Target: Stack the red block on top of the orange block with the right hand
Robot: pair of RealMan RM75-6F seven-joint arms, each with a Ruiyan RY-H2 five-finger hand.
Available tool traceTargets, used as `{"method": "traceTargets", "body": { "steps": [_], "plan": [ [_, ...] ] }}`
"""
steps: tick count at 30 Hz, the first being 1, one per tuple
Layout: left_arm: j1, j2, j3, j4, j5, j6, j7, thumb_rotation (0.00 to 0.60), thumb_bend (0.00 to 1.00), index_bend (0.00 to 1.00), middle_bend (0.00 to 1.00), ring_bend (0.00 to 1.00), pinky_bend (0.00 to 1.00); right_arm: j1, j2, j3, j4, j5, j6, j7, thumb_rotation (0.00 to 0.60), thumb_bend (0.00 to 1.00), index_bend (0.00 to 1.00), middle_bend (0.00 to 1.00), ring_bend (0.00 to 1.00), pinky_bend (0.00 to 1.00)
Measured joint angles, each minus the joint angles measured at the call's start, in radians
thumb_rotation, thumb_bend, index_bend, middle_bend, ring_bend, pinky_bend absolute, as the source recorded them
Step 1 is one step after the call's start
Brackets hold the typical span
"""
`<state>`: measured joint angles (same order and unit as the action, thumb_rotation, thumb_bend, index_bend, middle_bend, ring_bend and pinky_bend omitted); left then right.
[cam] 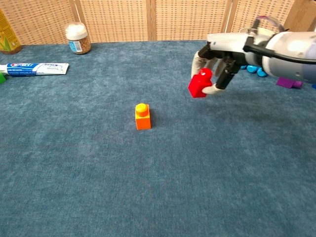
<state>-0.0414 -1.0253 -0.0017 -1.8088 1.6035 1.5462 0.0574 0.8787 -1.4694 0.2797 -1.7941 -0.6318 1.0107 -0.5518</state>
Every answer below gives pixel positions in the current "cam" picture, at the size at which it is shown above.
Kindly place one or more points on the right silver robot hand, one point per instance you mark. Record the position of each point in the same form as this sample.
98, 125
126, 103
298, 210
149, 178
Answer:
227, 40

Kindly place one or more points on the red toy block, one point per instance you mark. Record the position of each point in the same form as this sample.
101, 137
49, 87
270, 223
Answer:
197, 85

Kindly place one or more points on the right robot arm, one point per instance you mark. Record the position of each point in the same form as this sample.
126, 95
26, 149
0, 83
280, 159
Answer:
291, 44

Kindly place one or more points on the blue toy pieces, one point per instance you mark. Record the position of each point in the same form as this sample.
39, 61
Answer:
254, 69

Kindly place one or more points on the purple toy block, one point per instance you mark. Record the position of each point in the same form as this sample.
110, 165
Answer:
286, 82

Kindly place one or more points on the orange block yellow stud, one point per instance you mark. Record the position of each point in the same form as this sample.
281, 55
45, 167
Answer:
143, 121

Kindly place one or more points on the green toy block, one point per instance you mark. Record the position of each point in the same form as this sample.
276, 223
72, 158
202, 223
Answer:
2, 78

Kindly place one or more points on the woven folding screen panel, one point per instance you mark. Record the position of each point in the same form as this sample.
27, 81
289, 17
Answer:
261, 12
190, 19
116, 19
37, 19

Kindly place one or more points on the cardboard box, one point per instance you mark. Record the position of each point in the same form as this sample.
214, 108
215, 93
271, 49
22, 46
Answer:
301, 14

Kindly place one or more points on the white lidded jar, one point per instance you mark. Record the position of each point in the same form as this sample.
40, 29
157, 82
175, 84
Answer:
78, 39

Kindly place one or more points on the blue table mat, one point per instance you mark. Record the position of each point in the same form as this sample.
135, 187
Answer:
123, 172

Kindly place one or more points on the white blue toothpaste tube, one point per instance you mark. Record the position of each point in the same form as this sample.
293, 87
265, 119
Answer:
37, 69

